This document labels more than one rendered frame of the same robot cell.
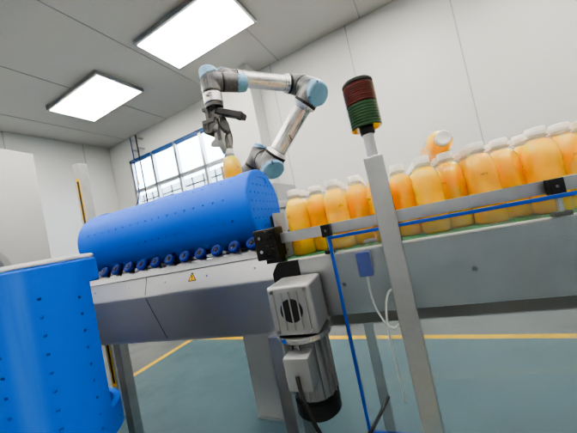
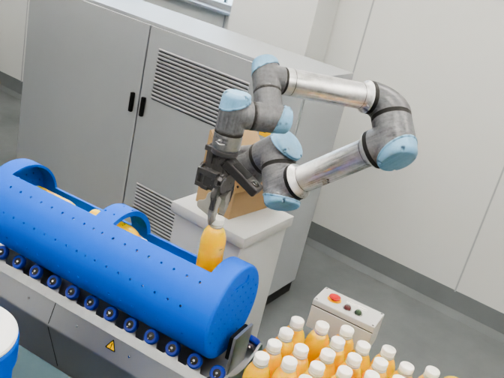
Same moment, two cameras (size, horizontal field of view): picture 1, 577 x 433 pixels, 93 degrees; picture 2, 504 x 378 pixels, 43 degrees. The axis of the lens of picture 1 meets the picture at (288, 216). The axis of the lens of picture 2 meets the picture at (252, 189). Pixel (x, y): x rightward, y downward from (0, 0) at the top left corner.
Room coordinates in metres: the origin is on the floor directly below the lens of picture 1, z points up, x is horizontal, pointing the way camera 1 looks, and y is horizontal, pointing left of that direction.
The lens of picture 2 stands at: (-0.48, 0.00, 2.09)
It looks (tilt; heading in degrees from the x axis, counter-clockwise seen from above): 22 degrees down; 4
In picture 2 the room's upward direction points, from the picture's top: 13 degrees clockwise
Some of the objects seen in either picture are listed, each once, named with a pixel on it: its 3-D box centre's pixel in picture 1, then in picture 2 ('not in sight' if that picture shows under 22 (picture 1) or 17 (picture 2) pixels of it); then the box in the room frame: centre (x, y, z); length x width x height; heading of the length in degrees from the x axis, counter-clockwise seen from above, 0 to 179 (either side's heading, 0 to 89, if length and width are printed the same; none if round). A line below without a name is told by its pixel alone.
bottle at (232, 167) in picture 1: (233, 176); (211, 253); (1.08, 0.18, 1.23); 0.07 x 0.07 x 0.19
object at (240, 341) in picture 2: (279, 229); (236, 347); (1.03, 0.04, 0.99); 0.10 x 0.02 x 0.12; 160
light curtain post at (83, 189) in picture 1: (101, 287); not in sight; (1.85, 1.33, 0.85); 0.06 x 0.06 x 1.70; 70
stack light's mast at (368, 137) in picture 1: (364, 119); not in sight; (0.56, -0.20, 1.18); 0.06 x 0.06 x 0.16
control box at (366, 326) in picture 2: not in sight; (344, 319); (1.23, -0.25, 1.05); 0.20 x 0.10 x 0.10; 70
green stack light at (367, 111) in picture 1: (364, 117); not in sight; (0.56, -0.20, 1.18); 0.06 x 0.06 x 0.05
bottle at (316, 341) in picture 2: not in sight; (313, 355); (1.09, -0.17, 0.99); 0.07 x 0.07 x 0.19
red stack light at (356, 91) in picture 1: (359, 96); not in sight; (0.56, -0.20, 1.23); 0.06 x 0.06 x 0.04
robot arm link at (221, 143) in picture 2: (212, 100); (226, 141); (1.09, 0.20, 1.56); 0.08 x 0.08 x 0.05
